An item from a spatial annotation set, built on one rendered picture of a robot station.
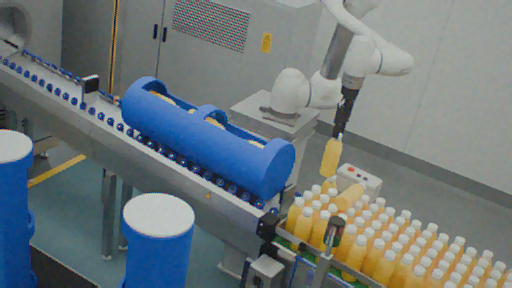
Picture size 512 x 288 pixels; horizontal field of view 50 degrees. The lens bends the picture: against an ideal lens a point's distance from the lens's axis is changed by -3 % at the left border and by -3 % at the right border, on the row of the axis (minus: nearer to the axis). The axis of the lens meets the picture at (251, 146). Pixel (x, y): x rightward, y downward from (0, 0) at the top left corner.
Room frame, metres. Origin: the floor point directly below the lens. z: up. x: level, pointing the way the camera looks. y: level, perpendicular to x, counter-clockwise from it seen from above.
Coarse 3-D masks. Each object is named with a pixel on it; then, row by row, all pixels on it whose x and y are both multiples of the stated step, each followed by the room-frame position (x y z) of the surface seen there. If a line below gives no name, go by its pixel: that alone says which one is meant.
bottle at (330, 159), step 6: (330, 138) 2.20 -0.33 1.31; (330, 144) 2.17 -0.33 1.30; (336, 144) 2.16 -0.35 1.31; (330, 150) 2.16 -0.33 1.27; (336, 150) 2.16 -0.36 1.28; (324, 156) 2.17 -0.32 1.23; (330, 156) 2.16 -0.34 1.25; (336, 156) 2.16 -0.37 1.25; (324, 162) 2.17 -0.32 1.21; (330, 162) 2.15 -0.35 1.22; (336, 162) 2.16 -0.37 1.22; (324, 168) 2.16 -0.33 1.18; (330, 168) 2.16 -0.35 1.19; (324, 174) 2.16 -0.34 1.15; (330, 174) 2.16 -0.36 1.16
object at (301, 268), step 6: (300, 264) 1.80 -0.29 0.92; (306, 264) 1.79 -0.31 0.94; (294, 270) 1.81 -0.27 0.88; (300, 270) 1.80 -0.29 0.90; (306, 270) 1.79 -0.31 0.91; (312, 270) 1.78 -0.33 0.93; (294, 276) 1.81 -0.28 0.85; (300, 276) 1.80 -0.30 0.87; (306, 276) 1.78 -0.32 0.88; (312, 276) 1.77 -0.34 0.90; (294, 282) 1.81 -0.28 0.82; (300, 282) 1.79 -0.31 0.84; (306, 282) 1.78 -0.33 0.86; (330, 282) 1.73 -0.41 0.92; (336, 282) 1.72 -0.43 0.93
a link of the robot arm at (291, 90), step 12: (288, 72) 2.81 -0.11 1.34; (300, 72) 2.84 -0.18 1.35; (276, 84) 2.80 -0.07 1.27; (288, 84) 2.76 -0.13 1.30; (300, 84) 2.78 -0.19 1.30; (276, 96) 2.78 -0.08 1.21; (288, 96) 2.76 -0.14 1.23; (300, 96) 2.77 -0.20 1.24; (276, 108) 2.77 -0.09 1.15; (288, 108) 2.76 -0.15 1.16
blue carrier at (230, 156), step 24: (144, 96) 2.50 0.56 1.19; (168, 96) 2.72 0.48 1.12; (144, 120) 2.43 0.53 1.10; (168, 120) 2.38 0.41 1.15; (192, 120) 2.34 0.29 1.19; (216, 120) 2.56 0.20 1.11; (168, 144) 2.37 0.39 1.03; (192, 144) 2.28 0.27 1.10; (216, 144) 2.23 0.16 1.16; (240, 144) 2.20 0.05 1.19; (264, 144) 2.41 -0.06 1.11; (288, 144) 2.23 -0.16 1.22; (216, 168) 2.21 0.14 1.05; (240, 168) 2.14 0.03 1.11; (264, 168) 2.10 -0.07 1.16; (288, 168) 2.28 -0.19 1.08; (264, 192) 2.12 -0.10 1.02
